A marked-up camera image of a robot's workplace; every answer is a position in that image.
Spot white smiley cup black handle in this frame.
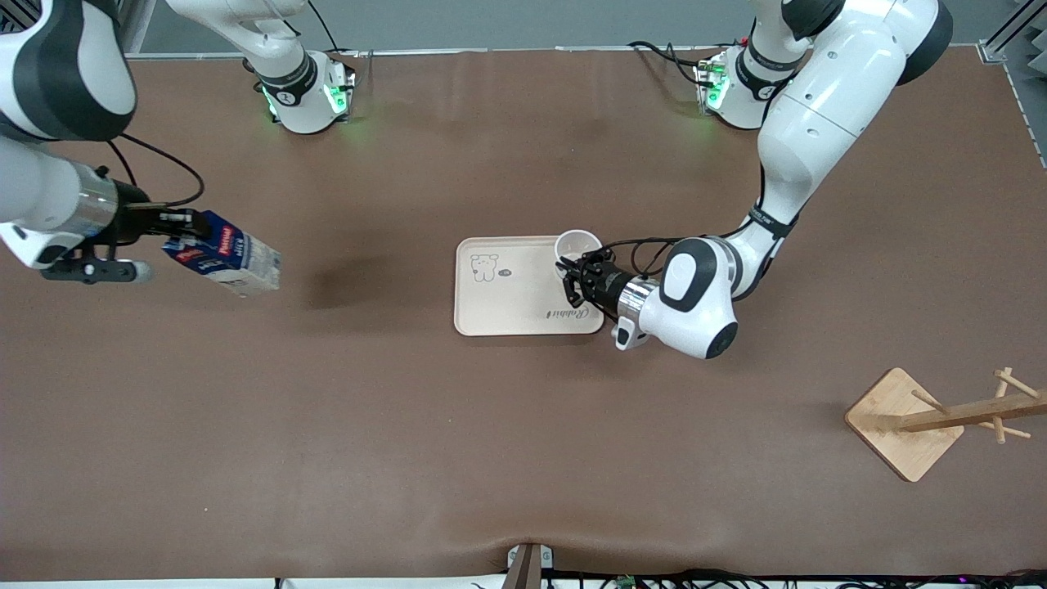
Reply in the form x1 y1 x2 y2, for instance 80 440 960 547
555 230 604 283

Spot blue milk carton green cap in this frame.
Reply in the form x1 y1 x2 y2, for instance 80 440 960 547
162 210 282 298

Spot cream tray with bear print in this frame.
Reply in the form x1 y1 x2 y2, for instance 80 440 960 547
454 236 605 337

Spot brown table cover mat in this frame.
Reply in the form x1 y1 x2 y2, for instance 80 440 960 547
0 45 1047 583

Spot wooden mug tree stand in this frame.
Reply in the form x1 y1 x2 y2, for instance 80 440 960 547
844 367 1047 483

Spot black left arm base cable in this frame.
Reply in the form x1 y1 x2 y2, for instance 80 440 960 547
628 41 714 88

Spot black arm base cable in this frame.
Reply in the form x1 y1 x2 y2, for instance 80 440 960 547
628 41 714 88
307 0 361 60

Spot black right arm base cable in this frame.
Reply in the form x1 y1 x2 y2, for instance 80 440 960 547
307 0 361 60

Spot aluminium frame profile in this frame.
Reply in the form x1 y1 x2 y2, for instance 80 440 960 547
977 0 1047 84

